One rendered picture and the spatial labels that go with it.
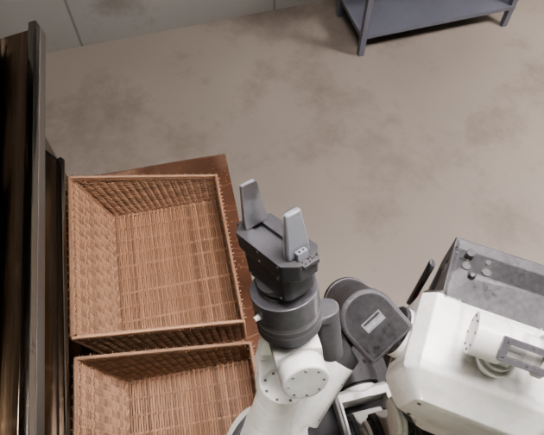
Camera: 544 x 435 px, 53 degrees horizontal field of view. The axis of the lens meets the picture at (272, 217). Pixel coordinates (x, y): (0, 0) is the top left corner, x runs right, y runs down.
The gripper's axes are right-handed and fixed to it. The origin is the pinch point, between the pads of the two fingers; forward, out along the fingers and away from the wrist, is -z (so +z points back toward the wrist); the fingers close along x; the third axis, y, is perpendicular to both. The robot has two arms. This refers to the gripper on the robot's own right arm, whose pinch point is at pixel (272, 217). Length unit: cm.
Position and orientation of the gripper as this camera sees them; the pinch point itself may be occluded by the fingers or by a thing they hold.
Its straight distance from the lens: 63.3
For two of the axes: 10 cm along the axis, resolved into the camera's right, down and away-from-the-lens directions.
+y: -7.9, 4.4, -4.2
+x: 5.9, 4.1, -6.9
